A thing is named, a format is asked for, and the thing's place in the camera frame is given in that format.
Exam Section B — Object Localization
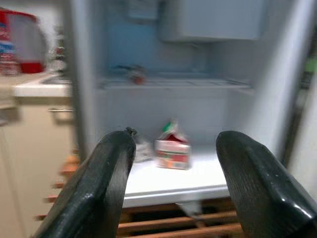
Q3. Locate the red white drink carton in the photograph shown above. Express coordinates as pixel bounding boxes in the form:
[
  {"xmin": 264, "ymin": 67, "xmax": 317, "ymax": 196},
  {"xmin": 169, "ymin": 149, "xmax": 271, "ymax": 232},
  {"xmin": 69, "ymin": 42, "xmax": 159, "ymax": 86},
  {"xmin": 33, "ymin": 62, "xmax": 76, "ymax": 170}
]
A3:
[{"xmin": 154, "ymin": 118, "xmax": 192, "ymax": 171}]

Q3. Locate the silver cabinet handle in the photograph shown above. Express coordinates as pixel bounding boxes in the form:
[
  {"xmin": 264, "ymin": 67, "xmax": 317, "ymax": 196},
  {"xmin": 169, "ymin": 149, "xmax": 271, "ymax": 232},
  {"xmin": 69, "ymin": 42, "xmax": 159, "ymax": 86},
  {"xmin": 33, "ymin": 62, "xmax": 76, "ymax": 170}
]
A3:
[{"xmin": 48, "ymin": 107, "xmax": 74, "ymax": 124}]

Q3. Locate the beige table runner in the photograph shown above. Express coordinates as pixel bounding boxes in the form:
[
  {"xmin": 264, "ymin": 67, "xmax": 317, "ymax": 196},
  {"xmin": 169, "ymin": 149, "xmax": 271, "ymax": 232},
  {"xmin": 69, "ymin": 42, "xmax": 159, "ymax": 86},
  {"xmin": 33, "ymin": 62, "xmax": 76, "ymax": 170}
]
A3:
[{"xmin": 0, "ymin": 94, "xmax": 22, "ymax": 126}]

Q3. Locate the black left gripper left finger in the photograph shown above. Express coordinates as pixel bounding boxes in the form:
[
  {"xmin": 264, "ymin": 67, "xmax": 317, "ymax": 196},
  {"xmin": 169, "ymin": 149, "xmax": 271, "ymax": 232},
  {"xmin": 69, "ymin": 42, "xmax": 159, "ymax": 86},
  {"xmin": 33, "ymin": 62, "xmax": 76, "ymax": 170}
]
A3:
[{"xmin": 32, "ymin": 127, "xmax": 138, "ymax": 238}]

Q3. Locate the beige kitchen cabinet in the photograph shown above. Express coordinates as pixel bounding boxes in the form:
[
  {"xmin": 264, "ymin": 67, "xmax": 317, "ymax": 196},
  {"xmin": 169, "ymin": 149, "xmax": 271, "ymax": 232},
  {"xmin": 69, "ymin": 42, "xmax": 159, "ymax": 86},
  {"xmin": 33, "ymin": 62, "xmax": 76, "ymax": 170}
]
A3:
[{"xmin": 0, "ymin": 73, "xmax": 80, "ymax": 238}]

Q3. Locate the small red capped bottle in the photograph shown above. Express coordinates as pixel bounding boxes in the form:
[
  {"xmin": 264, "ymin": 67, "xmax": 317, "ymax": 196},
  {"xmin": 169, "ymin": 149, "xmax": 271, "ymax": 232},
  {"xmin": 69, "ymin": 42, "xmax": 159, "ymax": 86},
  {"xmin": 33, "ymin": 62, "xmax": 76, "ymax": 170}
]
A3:
[{"xmin": 111, "ymin": 64, "xmax": 147, "ymax": 85}]

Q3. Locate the grey mini fridge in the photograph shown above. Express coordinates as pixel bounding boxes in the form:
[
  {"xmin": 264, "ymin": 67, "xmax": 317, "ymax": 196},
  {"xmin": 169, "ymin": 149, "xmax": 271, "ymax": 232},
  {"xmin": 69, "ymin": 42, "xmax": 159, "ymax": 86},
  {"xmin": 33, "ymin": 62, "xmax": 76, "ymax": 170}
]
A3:
[{"xmin": 61, "ymin": 0, "xmax": 317, "ymax": 209}]

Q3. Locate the wooden slatted rack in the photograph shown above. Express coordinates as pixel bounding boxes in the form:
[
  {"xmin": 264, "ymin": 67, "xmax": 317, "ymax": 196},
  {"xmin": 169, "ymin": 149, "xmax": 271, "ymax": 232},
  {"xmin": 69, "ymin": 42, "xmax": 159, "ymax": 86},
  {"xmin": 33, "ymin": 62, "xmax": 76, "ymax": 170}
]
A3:
[{"xmin": 34, "ymin": 148, "xmax": 246, "ymax": 238}]

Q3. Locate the red coffee machine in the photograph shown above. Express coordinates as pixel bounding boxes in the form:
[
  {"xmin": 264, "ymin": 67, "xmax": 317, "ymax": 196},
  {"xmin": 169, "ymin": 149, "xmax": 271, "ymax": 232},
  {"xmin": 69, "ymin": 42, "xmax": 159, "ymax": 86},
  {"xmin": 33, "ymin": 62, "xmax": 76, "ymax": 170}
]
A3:
[{"xmin": 0, "ymin": 7, "xmax": 48, "ymax": 75}]

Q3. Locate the steel gas stove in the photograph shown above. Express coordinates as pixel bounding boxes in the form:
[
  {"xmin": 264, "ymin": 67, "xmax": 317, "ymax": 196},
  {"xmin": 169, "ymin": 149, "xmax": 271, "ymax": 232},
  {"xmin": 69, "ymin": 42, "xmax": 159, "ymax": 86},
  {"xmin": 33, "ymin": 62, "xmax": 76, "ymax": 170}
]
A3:
[{"xmin": 39, "ymin": 73, "xmax": 73, "ymax": 85}]

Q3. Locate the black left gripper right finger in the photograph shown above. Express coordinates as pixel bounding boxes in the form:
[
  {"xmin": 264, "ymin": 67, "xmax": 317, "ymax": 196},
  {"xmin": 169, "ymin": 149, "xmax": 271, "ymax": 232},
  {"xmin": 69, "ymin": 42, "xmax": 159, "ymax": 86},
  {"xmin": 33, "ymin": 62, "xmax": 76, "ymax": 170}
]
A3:
[{"xmin": 215, "ymin": 130, "xmax": 317, "ymax": 238}]

